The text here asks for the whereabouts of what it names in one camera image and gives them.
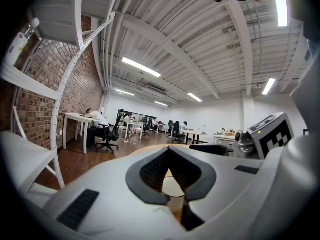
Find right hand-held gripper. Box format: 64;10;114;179
189;111;295;160

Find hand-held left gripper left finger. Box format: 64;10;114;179
43;146;187;239

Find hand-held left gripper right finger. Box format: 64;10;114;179
168;145;272;232

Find round white table black legs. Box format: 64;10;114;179
182;130;208;145

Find black office chair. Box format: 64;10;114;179
172;120;185;144
96;109;125;155
142;118;154;136
166;120;175;139

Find dark framed window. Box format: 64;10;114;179
117;109;157;125

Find ceiling air conditioner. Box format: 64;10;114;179
146;85;168;96

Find clear plastic water bottle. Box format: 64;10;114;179
6;17;41;65

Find white metal shelving rack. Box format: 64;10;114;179
0;0;117;197

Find right hand-held gripper camera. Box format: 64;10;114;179
233;130;254;159

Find white power cable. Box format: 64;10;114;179
119;137;140;145

